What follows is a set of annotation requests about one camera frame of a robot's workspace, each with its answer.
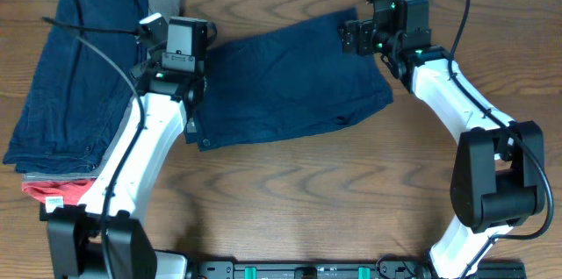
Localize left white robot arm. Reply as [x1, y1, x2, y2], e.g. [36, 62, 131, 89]
[47, 13, 218, 278]

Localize navy blue shorts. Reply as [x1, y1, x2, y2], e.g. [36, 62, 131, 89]
[184, 9, 393, 151]

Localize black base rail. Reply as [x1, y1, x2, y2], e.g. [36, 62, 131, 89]
[188, 260, 528, 279]

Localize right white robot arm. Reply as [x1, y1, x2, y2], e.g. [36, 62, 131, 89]
[339, 0, 554, 278]

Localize folded grey garment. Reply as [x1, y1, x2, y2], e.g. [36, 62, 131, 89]
[23, 0, 183, 182]

